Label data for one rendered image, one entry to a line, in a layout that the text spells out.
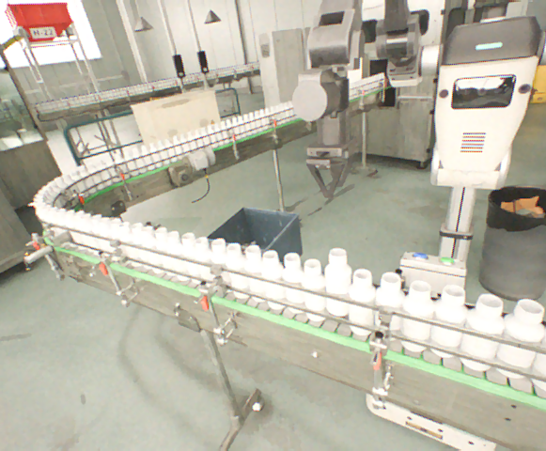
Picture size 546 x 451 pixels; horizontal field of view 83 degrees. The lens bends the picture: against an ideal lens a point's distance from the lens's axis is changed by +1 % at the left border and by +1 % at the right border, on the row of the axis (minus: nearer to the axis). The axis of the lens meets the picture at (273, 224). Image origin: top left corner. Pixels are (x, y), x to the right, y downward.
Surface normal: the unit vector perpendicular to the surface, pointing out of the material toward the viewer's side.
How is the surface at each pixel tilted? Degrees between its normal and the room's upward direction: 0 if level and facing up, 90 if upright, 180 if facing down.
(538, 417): 90
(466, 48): 90
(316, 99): 86
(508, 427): 90
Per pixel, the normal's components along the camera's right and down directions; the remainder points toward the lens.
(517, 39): -0.48, 0.49
